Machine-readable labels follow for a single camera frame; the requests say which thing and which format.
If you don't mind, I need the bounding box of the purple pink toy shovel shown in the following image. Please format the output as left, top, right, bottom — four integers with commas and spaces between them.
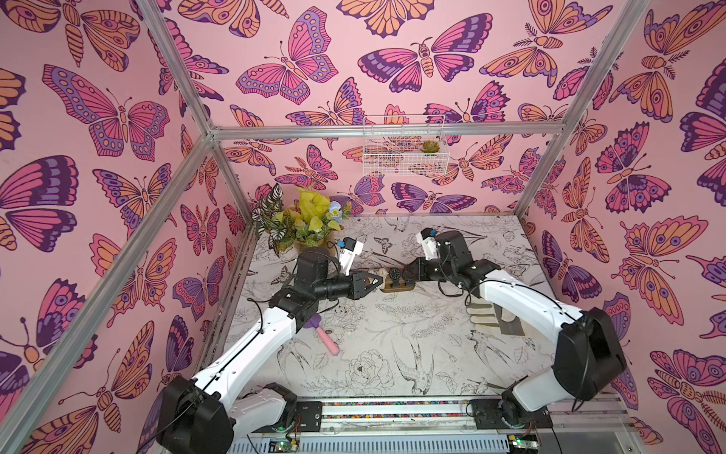
304, 313, 340, 357

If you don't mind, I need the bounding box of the white wire wall basket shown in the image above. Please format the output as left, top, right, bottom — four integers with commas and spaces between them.
360, 122, 450, 179

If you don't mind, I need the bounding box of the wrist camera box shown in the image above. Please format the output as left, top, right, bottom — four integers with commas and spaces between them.
416, 228, 439, 261
337, 236, 364, 276

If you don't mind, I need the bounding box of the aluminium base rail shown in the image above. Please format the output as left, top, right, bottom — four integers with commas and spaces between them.
152, 393, 631, 454

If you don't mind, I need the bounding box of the small succulent plant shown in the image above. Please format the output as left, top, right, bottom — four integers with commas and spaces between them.
421, 140, 441, 154

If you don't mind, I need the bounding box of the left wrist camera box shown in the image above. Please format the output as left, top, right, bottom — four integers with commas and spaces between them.
337, 236, 364, 276

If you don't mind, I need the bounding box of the black watch wide face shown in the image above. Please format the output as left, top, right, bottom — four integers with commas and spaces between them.
400, 269, 415, 286

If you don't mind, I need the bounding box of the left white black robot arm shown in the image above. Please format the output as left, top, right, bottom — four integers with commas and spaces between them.
150, 248, 384, 453

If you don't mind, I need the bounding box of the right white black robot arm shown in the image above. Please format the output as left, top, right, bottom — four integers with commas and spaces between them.
402, 228, 627, 428

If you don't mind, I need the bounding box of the wooden watch stand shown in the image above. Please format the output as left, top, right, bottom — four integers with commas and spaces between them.
380, 269, 416, 293

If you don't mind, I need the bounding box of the amber vase with plants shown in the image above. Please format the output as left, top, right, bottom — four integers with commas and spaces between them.
251, 183, 353, 255

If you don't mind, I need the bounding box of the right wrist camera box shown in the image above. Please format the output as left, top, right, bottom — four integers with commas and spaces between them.
416, 228, 439, 261

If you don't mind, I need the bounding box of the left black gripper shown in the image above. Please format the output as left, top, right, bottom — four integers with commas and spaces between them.
312, 271, 382, 304

